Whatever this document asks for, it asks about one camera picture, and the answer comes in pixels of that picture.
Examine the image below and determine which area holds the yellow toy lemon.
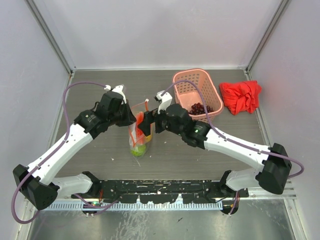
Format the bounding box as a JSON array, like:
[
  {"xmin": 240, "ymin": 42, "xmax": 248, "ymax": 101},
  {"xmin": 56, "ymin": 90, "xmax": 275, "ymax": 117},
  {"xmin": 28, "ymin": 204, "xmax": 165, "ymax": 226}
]
[{"xmin": 145, "ymin": 135, "xmax": 153, "ymax": 143}]

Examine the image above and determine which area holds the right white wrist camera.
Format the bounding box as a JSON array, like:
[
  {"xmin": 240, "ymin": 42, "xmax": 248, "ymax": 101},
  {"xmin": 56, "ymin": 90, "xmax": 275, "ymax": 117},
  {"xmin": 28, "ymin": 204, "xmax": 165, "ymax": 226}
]
[{"xmin": 155, "ymin": 90, "xmax": 173, "ymax": 114}]

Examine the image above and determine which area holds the pink plastic basket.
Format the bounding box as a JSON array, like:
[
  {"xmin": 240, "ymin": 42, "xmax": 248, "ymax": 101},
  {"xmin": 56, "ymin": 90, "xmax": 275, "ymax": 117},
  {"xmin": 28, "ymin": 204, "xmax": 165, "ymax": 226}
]
[{"xmin": 172, "ymin": 68, "xmax": 224, "ymax": 121}]

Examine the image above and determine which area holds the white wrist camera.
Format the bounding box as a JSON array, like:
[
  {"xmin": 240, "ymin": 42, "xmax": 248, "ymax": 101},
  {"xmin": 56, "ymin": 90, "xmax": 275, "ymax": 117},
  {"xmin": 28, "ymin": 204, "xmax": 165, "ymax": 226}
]
[
  {"xmin": 104, "ymin": 84, "xmax": 127, "ymax": 104},
  {"xmin": 155, "ymin": 90, "xmax": 173, "ymax": 114}
]

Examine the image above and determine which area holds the toy watermelon slice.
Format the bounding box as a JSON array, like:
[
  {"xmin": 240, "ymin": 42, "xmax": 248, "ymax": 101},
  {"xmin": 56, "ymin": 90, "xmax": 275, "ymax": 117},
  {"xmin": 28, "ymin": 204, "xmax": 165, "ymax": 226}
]
[{"xmin": 131, "ymin": 111, "xmax": 145, "ymax": 147}]

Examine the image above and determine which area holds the purple toy grape bunch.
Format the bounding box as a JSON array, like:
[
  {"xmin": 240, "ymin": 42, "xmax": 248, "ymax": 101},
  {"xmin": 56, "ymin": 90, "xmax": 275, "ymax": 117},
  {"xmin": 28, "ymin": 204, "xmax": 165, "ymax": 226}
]
[{"xmin": 188, "ymin": 102, "xmax": 213, "ymax": 116}]

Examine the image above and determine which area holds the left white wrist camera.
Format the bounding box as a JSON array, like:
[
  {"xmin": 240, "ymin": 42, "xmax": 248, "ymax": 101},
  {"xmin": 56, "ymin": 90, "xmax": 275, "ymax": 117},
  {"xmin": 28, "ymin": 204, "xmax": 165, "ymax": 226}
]
[{"xmin": 104, "ymin": 84, "xmax": 127, "ymax": 104}]

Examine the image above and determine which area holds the red crumpled cloth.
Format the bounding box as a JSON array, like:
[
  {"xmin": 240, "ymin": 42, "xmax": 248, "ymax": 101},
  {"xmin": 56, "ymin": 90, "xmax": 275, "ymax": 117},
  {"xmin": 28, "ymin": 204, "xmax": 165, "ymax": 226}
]
[{"xmin": 219, "ymin": 80, "xmax": 262, "ymax": 115}]

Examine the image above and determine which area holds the green toy custard apple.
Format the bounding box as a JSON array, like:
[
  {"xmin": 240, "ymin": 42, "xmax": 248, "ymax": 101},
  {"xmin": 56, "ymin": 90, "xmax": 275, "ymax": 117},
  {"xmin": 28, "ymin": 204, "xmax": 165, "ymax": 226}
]
[{"xmin": 130, "ymin": 144, "xmax": 147, "ymax": 157}]

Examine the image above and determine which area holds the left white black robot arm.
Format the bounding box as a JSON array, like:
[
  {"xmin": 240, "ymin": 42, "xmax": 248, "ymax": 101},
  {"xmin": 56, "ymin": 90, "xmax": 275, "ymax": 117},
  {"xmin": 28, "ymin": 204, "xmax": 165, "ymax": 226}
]
[{"xmin": 13, "ymin": 85, "xmax": 136, "ymax": 210}]

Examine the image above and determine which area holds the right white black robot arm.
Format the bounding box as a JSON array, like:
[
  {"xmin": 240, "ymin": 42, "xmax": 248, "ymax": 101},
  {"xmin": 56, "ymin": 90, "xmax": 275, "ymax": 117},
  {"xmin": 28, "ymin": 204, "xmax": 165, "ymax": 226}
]
[{"xmin": 138, "ymin": 104, "xmax": 292, "ymax": 197}]

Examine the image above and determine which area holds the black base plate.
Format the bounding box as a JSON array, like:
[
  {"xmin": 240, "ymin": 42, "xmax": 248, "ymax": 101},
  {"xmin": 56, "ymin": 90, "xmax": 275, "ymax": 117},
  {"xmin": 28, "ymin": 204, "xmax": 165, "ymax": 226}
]
[{"xmin": 80, "ymin": 180, "xmax": 236, "ymax": 204}]

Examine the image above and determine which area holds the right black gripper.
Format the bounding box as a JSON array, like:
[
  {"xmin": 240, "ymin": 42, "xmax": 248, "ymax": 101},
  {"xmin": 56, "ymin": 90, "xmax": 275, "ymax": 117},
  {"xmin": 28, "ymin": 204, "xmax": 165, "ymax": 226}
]
[{"xmin": 138, "ymin": 106, "xmax": 184, "ymax": 137}]

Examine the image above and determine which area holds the clear orange zip top bag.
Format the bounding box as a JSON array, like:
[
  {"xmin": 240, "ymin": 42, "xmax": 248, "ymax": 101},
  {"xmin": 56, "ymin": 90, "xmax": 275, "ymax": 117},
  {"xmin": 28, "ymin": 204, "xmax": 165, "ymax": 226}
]
[{"xmin": 128, "ymin": 98, "xmax": 153, "ymax": 159}]

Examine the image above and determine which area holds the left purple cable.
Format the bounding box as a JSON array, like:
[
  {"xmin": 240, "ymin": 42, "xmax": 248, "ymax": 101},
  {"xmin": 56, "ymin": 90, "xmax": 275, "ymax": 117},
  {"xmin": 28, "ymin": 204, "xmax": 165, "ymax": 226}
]
[{"xmin": 11, "ymin": 81, "xmax": 111, "ymax": 224}]

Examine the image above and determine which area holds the grey slotted cable duct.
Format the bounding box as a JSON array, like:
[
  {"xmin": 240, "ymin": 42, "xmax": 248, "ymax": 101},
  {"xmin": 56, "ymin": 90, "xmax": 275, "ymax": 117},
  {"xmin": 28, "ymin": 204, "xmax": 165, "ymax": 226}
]
[{"xmin": 45, "ymin": 200, "xmax": 223, "ymax": 211}]

